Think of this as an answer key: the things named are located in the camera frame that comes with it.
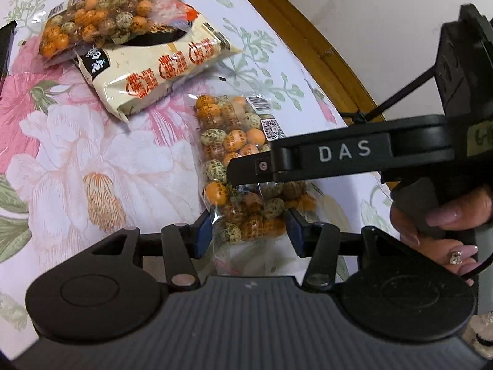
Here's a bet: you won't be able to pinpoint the clear bag coated peanuts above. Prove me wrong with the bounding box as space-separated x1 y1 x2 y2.
39 0 196 62

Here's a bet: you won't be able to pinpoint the plain black snack packet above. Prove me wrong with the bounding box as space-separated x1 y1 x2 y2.
0 21 18 91

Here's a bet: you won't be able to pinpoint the right hand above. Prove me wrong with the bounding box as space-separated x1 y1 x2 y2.
389 188 493 288

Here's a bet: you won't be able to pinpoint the floral bed sheet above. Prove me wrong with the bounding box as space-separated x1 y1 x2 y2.
0 0 398 359

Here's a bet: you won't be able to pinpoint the cream orange snack packet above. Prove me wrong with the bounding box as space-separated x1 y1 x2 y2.
75 4 241 123

